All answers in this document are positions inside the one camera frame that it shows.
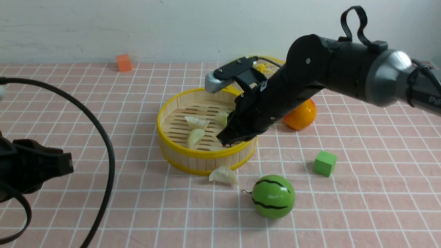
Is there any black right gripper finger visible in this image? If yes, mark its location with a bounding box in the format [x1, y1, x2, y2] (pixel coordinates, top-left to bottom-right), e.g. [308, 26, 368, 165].
[216, 126, 248, 146]

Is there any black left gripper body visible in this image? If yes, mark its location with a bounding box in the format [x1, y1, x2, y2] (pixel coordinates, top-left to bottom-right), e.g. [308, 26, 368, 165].
[0, 136, 74, 194]

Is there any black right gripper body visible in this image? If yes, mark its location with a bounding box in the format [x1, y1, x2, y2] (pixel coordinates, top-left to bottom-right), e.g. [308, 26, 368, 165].
[227, 65, 324, 141]

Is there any greenish dumpling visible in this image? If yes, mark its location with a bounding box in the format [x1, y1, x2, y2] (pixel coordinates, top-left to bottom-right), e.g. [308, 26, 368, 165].
[214, 112, 229, 128]
[186, 129, 205, 149]

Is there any white dumpling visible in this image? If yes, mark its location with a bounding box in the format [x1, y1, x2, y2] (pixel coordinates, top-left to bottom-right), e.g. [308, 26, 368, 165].
[208, 166, 238, 185]
[184, 116, 209, 130]

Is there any bamboo steamer tray yellow rim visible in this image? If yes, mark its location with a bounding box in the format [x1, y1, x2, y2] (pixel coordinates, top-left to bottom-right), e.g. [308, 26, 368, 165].
[156, 86, 257, 176]

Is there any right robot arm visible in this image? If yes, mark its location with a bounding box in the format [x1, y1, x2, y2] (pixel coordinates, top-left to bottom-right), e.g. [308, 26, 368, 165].
[204, 5, 441, 146]

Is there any bamboo steamer lid yellow rim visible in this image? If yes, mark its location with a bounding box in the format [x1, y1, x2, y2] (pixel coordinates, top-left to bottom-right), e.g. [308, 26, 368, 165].
[253, 56, 285, 78]

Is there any orange toy pear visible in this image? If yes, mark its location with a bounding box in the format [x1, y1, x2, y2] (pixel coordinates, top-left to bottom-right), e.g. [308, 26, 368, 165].
[283, 99, 317, 131]

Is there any green toy watermelon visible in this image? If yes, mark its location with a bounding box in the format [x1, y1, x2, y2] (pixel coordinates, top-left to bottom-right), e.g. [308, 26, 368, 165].
[242, 174, 296, 219]

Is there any green cube block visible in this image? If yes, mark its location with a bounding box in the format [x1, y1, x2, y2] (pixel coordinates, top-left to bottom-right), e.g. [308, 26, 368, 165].
[313, 150, 338, 177]

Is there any orange cube block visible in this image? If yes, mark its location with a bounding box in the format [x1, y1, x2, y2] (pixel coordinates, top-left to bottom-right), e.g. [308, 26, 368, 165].
[116, 54, 133, 72]

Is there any pink checkered tablecloth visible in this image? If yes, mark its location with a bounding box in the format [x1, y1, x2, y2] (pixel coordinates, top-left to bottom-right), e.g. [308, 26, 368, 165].
[0, 62, 441, 248]

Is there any right wrist camera grey black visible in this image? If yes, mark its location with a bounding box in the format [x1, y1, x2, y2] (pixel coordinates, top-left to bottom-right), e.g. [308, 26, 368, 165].
[204, 56, 270, 103]

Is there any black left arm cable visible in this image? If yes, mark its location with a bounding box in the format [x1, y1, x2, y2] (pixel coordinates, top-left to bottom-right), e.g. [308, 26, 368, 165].
[0, 77, 115, 248]

